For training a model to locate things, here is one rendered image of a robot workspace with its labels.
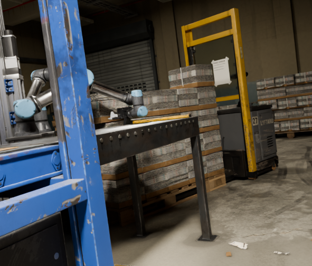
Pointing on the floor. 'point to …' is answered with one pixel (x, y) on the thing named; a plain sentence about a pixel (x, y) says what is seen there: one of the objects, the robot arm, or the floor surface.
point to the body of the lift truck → (260, 115)
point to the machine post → (76, 129)
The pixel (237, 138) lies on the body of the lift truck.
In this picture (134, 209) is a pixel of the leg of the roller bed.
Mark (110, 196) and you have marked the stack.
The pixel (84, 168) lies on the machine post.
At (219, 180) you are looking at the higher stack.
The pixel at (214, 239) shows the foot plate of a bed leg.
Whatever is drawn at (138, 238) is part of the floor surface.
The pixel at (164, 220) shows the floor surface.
